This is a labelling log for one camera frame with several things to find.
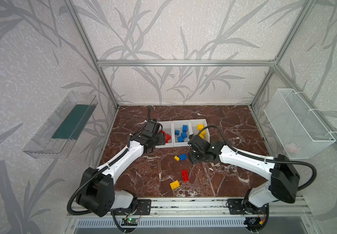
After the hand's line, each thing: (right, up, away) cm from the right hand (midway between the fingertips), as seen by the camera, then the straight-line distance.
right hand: (191, 156), depth 83 cm
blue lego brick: (-3, +14, +20) cm, 25 cm away
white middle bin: (-5, +13, +20) cm, 25 cm away
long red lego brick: (-3, -12, +1) cm, 12 cm away
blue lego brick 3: (-6, +7, +17) cm, 19 cm away
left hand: (-18, +10, +3) cm, 20 cm away
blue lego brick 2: (-8, +12, +19) cm, 24 cm away
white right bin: (+3, +14, +13) cm, 20 cm away
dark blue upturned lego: (-3, +10, +19) cm, 21 cm away
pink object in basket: (+49, +7, -10) cm, 51 cm away
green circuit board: (-31, -29, -12) cm, 45 cm away
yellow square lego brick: (-9, -16, -2) cm, 18 cm away
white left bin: (-15, +15, +17) cm, 27 cm away
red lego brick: (-14, +9, +14) cm, 22 cm away
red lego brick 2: (-19, +12, +19) cm, 29 cm away
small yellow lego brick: (-9, -3, +7) cm, 12 cm away
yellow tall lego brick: (+10, +11, +17) cm, 22 cm away
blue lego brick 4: (-5, -2, +6) cm, 8 cm away
